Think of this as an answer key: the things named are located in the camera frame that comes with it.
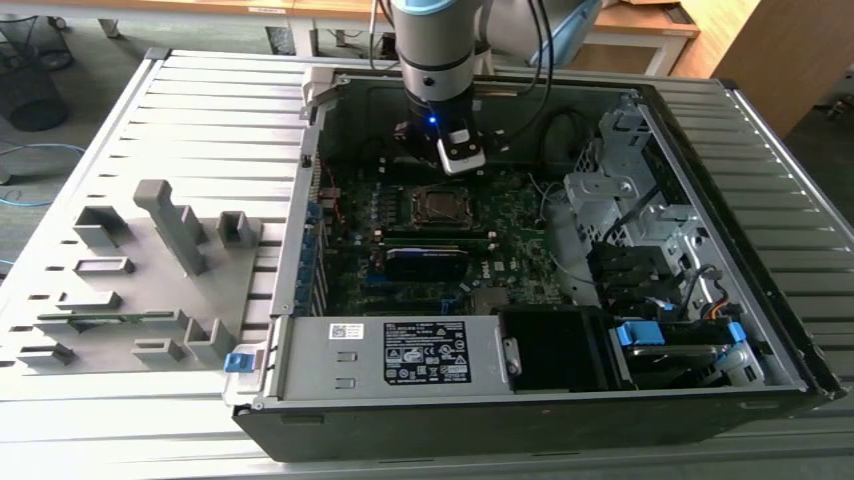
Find silver CPU green edge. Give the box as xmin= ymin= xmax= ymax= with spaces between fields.
xmin=425 ymin=192 xmax=462 ymax=219

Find metal socket cover frame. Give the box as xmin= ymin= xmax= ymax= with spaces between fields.
xmin=409 ymin=185 xmax=477 ymax=227

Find CPU socket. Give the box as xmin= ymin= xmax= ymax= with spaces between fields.
xmin=402 ymin=183 xmax=485 ymax=231

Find grey case release latch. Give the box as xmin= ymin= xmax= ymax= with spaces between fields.
xmin=298 ymin=67 xmax=352 ymax=124

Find green RAM stick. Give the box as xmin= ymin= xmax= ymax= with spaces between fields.
xmin=35 ymin=310 xmax=176 ymax=324
xmin=382 ymin=235 xmax=488 ymax=247

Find black graphics card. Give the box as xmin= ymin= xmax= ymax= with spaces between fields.
xmin=382 ymin=244 xmax=473 ymax=284

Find green motherboard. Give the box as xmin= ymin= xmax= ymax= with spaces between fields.
xmin=312 ymin=154 xmax=601 ymax=317

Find silver metal drive cage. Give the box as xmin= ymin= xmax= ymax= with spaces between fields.
xmin=561 ymin=107 xmax=712 ymax=301

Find grey chipset heatsink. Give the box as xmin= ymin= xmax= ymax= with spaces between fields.
xmin=469 ymin=287 xmax=512 ymax=315

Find long wooden desk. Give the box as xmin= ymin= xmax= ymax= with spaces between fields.
xmin=0 ymin=0 xmax=298 ymax=39

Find grey parts rack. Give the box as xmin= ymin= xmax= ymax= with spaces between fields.
xmin=10 ymin=178 xmax=269 ymax=377

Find black plastic drive bay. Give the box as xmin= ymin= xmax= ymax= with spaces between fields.
xmin=585 ymin=243 xmax=683 ymax=314

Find grey power supply unit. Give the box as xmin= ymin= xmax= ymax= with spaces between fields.
xmin=265 ymin=314 xmax=513 ymax=401

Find hard disk blue carrier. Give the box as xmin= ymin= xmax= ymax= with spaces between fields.
xmin=609 ymin=319 xmax=747 ymax=391

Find wooden cabinet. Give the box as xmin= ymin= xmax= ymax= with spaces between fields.
xmin=669 ymin=0 xmax=854 ymax=139

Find black mesh waste bin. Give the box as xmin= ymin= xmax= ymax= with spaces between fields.
xmin=0 ymin=13 xmax=75 ymax=134

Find black open PC case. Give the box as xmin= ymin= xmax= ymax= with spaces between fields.
xmin=222 ymin=63 xmax=843 ymax=464

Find dark chair base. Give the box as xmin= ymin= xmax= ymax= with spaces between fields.
xmin=811 ymin=72 xmax=854 ymax=121

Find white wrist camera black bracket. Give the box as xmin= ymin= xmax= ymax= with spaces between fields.
xmin=436 ymin=127 xmax=489 ymax=176

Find red black twisted wire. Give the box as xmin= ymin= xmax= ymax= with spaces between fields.
xmin=321 ymin=159 xmax=348 ymax=224

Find thin robot cable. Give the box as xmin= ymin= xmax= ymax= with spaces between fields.
xmin=368 ymin=0 xmax=401 ymax=69

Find grey wire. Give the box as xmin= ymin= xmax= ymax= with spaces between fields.
xmin=529 ymin=172 xmax=601 ymax=296

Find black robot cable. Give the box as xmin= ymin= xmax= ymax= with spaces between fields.
xmin=496 ymin=0 xmax=556 ymax=154

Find coloured power cable bundle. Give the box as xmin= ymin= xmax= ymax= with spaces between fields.
xmin=679 ymin=264 xmax=741 ymax=324

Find blue floor cable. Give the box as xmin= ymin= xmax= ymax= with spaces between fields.
xmin=0 ymin=142 xmax=86 ymax=209

